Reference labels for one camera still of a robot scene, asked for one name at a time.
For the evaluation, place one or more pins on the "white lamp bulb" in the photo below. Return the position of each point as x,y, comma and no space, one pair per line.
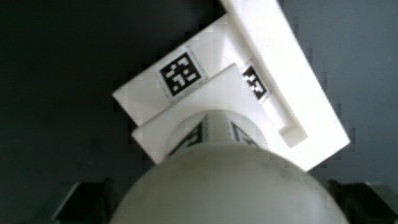
227,184

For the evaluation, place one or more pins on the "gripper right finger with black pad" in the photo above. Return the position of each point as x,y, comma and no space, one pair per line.
362,204

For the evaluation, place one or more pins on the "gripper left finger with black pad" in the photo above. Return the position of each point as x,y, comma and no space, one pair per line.
81,203

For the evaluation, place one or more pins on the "white L-shaped fence wall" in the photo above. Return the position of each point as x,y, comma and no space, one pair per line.
264,26

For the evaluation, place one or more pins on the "white lamp base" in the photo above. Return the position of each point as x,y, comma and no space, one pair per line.
195,98

